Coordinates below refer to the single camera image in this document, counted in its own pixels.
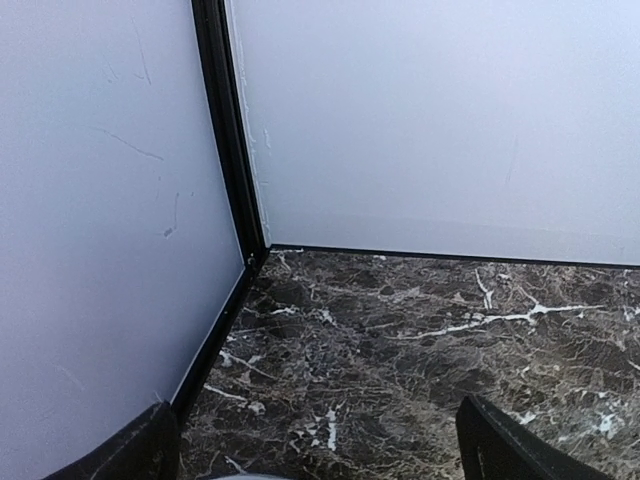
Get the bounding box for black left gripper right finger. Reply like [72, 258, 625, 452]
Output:
[456, 395, 609, 480]

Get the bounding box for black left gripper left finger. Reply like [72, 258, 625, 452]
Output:
[45, 401, 180, 480]

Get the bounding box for black corner frame post left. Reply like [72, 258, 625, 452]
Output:
[191, 0, 268, 272]

